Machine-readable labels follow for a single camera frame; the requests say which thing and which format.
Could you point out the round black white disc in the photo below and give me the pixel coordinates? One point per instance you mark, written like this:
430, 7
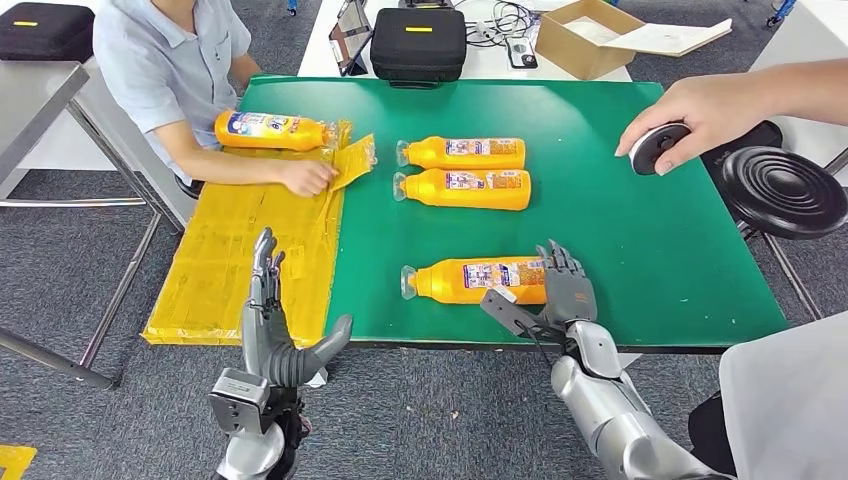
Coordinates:
652, 152

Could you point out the person's forearm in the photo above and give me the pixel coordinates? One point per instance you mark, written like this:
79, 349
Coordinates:
808, 89

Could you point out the person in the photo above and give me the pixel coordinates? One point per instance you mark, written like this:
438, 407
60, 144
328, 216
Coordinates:
788, 397
166, 73

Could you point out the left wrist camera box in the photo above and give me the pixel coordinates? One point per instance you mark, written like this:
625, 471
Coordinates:
238, 401

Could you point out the orange detergent bottle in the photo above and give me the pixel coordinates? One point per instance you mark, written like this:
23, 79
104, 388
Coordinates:
272, 131
450, 281
464, 159
464, 192

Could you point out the black bag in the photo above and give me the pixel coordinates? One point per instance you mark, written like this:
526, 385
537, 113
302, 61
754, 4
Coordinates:
735, 149

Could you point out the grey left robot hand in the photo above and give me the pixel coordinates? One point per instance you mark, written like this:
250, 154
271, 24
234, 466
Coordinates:
268, 344

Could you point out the person's right hand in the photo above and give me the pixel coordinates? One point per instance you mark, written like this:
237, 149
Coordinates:
308, 179

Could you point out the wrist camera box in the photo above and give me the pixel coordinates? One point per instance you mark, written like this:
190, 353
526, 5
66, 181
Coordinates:
513, 311
238, 401

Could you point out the white table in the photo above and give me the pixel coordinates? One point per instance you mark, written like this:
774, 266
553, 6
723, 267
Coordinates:
828, 33
488, 65

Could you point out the black round stool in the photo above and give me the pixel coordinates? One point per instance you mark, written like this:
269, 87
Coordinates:
782, 192

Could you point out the blue metal frame piece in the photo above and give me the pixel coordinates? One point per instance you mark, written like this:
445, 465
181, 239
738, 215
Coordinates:
291, 6
782, 10

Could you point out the white table leg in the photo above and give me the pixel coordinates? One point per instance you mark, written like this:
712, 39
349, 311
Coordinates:
319, 379
629, 358

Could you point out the white sheet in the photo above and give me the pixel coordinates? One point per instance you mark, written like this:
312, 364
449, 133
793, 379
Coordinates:
591, 30

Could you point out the black case yellow label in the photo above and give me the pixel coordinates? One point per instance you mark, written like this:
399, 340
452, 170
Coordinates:
418, 50
46, 33

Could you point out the person's hand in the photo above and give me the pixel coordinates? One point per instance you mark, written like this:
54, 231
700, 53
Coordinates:
715, 106

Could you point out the person's right forearm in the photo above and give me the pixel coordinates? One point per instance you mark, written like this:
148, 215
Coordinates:
225, 166

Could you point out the yellow taped cardboard board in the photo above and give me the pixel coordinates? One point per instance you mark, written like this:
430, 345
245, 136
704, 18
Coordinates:
218, 265

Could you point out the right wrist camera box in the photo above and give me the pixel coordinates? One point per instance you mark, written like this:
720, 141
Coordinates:
513, 311

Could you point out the open cardboard box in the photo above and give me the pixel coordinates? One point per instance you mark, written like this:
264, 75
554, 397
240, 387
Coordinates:
571, 56

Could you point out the steel table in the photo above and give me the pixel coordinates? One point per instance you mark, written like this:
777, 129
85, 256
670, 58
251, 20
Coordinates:
40, 93

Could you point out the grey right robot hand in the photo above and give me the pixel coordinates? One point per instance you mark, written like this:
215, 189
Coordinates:
571, 298

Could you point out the black tablet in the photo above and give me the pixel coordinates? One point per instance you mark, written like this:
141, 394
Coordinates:
349, 40

